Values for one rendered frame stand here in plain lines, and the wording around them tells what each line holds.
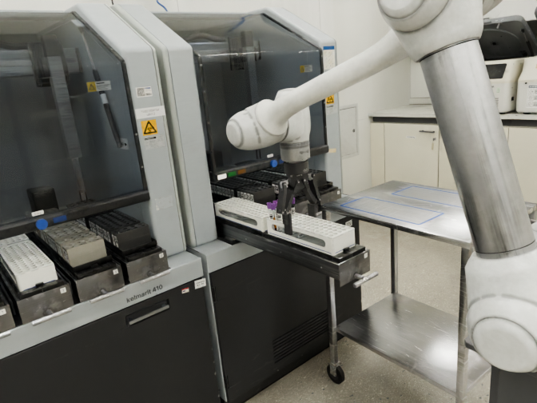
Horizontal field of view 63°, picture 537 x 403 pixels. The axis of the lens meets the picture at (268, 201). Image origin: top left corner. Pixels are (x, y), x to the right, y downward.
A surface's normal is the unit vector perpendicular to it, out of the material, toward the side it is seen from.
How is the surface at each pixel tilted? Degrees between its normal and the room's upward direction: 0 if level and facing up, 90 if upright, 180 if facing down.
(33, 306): 90
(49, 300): 90
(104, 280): 90
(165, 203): 90
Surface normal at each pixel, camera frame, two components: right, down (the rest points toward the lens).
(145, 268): 0.64, 0.16
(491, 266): -0.78, -0.41
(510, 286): -0.57, -0.07
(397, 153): -0.77, 0.25
